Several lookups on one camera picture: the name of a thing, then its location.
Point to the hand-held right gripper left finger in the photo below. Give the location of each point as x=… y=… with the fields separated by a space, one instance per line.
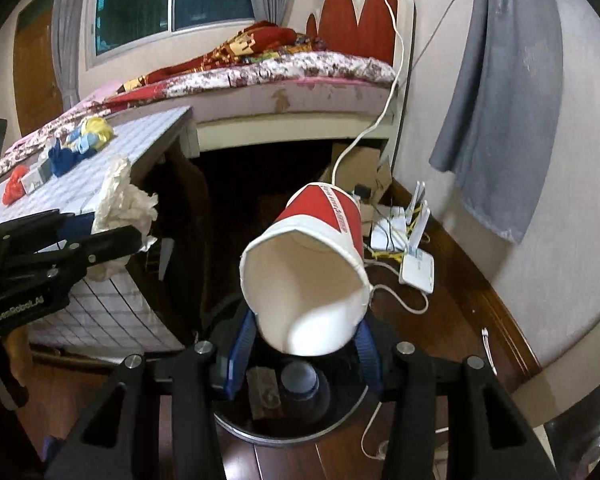
x=242 y=345

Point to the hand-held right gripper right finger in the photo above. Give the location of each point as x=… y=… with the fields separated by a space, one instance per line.
x=365 y=355

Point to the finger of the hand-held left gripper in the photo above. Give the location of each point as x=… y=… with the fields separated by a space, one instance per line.
x=115 y=242
x=77 y=225

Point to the cream cloth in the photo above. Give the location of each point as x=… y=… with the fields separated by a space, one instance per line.
x=125 y=205

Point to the black round trash bin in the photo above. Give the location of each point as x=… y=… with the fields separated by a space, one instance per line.
x=340 y=385

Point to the red white paper cup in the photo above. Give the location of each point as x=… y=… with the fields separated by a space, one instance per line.
x=305 y=285

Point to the yellow towel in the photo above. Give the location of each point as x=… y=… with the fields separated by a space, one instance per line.
x=100 y=130

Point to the brown box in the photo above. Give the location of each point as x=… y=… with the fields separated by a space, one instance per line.
x=265 y=392

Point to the small grey box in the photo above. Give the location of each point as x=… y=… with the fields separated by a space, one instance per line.
x=37 y=177

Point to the dark blue cloth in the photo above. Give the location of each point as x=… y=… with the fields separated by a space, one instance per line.
x=65 y=160

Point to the blue paper cup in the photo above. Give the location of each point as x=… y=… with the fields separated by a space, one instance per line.
x=300 y=382

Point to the red crumpled item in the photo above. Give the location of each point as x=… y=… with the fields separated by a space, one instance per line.
x=15 y=185

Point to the light blue cloth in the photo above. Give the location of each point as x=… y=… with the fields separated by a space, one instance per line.
x=77 y=138

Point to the white router with antennas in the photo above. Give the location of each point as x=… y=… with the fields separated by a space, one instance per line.
x=417 y=272

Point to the white flat router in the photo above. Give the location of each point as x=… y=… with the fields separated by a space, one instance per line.
x=382 y=235

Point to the pink bed sheet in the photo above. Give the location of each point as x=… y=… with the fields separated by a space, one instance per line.
x=102 y=92

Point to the wooden door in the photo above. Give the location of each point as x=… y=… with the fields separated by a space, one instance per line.
x=35 y=70

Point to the black power adapter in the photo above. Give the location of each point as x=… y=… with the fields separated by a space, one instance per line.
x=363 y=191

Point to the cardboard box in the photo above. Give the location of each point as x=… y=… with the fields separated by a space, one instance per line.
x=360 y=165

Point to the bed with floral sheet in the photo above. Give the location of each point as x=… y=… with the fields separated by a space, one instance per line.
x=280 y=95

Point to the white framed window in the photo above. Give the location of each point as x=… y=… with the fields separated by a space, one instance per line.
x=130 y=5

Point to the red printed blanket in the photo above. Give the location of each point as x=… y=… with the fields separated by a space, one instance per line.
x=260 y=40

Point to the grey hanging towel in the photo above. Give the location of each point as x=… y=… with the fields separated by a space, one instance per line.
x=500 y=110

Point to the red white headboard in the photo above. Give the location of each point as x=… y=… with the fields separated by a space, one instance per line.
x=340 y=20

